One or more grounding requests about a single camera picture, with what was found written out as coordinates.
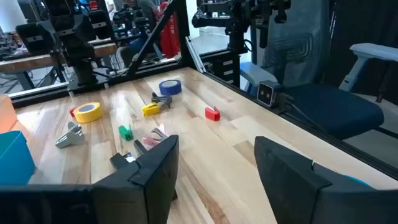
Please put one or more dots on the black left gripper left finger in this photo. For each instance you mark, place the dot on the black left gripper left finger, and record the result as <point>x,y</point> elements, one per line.
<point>146,186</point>

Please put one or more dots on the person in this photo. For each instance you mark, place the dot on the person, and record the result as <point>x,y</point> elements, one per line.
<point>149,12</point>

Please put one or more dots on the small grey table camera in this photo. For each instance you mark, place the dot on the small grey table camera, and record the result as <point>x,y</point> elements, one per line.
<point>266,93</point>

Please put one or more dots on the wooden workbench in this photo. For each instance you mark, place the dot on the wooden workbench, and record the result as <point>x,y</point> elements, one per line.
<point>18,63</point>

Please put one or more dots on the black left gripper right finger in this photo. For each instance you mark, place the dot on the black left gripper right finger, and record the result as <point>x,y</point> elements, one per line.
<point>295,189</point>

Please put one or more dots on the beige bin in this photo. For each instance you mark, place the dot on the beige bin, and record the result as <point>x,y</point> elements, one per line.
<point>7,113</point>

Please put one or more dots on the black robot arm on stand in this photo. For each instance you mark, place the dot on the black robot arm on stand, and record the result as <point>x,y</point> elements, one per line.
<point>236,18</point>

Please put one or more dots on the red hanging garment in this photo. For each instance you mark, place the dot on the red hanging garment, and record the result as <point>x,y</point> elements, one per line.
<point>170,34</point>

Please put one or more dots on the green stapler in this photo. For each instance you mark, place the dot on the green stapler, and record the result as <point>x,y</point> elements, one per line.
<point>125,133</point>

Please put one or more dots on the blue tape roll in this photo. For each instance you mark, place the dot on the blue tape roll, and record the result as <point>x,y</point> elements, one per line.
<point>164,90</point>

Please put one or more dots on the pink staple remover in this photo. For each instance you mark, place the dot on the pink staple remover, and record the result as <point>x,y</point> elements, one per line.
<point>154,140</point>

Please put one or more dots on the blue office chair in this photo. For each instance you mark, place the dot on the blue office chair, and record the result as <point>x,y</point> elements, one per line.
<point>335,109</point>

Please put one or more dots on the blue plastic bin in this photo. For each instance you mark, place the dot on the blue plastic bin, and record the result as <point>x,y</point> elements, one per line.
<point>15,158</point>

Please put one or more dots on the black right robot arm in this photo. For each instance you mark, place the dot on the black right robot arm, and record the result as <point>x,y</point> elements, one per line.
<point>77,43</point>

